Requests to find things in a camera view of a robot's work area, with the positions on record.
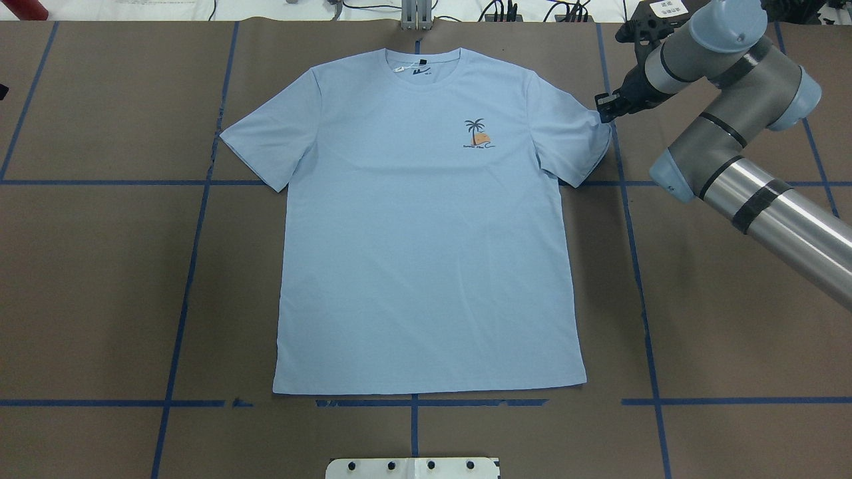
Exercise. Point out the red cylinder bottle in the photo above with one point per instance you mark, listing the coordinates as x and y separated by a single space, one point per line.
27 10

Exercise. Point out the light blue t-shirt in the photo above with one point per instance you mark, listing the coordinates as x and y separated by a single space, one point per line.
425 247

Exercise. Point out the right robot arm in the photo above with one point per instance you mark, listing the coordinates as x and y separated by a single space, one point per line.
760 88

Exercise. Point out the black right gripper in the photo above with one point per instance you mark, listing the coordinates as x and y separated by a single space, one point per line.
638 88

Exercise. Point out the aluminium frame post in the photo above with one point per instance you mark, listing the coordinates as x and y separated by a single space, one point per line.
417 15

